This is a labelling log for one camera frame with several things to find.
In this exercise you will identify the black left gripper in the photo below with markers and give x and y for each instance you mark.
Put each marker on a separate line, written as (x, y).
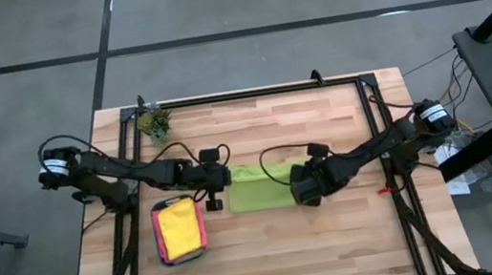
(213, 177)

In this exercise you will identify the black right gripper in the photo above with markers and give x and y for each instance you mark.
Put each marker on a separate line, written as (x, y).
(328, 175)

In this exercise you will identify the lime green microfiber towel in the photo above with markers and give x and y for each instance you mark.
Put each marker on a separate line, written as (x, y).
(256, 194)

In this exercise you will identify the yellow microfiber towel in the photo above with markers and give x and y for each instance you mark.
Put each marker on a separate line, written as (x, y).
(179, 229)

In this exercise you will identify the pink microfiber towel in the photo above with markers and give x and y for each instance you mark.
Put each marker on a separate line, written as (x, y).
(158, 236)

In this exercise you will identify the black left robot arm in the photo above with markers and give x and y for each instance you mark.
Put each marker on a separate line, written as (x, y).
(125, 171)

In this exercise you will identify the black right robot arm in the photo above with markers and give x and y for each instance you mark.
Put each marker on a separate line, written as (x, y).
(382, 142)

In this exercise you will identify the teal plastic bin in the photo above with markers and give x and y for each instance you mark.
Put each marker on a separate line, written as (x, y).
(163, 201)

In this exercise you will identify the red clip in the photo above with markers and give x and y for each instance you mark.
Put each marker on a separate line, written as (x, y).
(384, 191)

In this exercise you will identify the green artificial plant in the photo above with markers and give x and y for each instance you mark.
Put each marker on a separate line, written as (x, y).
(154, 121)

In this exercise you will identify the white paper sheet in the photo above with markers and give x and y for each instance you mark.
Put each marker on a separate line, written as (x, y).
(455, 185)

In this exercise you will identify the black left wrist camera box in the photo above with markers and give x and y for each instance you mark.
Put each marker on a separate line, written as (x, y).
(214, 204)

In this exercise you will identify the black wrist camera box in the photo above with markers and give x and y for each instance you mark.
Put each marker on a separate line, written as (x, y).
(306, 192)
(214, 204)

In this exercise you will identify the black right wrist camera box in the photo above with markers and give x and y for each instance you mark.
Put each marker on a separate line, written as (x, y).
(306, 192)

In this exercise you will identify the black metal table frame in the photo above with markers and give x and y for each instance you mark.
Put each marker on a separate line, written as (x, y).
(245, 94)

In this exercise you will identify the black frame clamp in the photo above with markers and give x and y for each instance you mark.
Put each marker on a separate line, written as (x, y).
(141, 103)
(316, 77)

